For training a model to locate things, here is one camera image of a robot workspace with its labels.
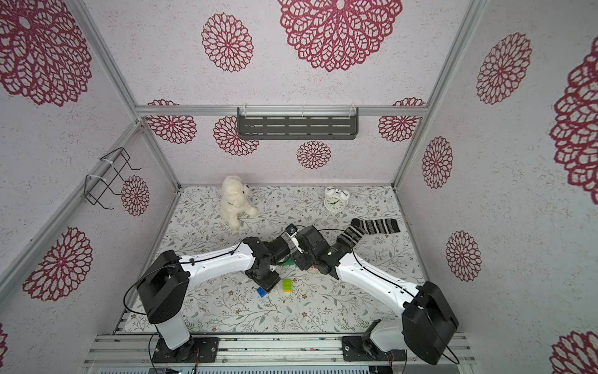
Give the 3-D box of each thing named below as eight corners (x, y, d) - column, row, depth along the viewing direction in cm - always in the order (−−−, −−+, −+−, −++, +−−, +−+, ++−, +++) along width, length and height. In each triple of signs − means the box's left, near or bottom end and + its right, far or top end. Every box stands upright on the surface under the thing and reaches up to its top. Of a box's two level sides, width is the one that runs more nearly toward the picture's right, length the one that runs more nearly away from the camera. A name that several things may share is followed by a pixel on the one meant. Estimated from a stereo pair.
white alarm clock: (322, 209, 114) (324, 191, 104) (325, 203, 116) (327, 185, 106) (342, 216, 111) (346, 198, 101) (344, 209, 113) (349, 191, 103)
